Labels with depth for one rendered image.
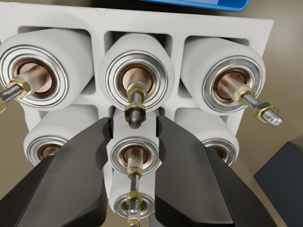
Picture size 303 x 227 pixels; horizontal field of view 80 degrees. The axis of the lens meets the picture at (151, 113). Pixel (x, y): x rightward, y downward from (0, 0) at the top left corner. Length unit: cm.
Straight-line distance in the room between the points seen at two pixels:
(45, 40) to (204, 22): 21
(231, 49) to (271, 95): 40
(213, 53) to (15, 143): 62
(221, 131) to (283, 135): 46
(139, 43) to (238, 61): 12
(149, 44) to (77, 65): 9
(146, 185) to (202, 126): 14
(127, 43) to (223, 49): 11
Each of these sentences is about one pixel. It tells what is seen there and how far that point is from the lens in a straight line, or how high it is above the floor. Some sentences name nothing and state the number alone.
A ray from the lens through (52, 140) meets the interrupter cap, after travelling 29.
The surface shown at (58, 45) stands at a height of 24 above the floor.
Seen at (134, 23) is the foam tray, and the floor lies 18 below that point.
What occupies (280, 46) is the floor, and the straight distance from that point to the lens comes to 58.
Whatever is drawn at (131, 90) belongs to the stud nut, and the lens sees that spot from 18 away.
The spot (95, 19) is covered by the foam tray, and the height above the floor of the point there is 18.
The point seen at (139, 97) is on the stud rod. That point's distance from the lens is 17.
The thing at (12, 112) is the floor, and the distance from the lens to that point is 63.
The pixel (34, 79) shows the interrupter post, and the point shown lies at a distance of 23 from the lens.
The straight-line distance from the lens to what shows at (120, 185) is 35.
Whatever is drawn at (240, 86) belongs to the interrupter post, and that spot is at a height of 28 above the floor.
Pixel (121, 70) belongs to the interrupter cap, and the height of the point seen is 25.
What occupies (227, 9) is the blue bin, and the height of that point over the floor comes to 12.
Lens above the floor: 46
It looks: 61 degrees down
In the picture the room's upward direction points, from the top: 174 degrees clockwise
